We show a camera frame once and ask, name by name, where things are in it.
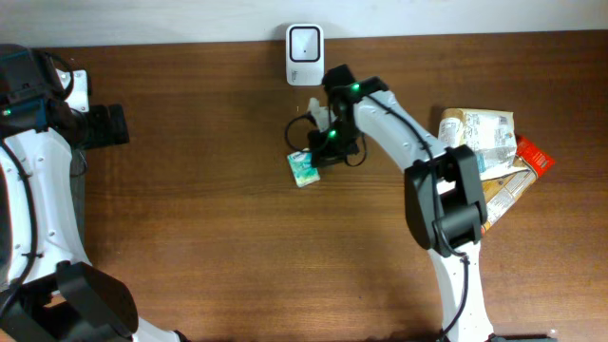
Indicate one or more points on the white barcode scanner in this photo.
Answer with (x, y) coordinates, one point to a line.
(304, 55)

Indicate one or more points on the white blue snack bag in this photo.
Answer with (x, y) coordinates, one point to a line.
(490, 135)

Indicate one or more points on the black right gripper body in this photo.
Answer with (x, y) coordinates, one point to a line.
(334, 143)

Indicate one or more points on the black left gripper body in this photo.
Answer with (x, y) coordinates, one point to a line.
(98, 127)

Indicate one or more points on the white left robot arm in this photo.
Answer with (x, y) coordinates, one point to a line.
(50, 291)

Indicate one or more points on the orange cracker package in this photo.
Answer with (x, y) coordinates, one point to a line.
(501, 194)

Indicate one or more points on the small green tissue pack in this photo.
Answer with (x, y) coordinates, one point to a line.
(303, 171)

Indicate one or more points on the white tube with tan cap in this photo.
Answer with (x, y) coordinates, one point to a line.
(452, 127)

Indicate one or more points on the grey plastic basket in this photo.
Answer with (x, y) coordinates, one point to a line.
(78, 169)

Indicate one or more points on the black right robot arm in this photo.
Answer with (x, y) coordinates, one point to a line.
(444, 200)

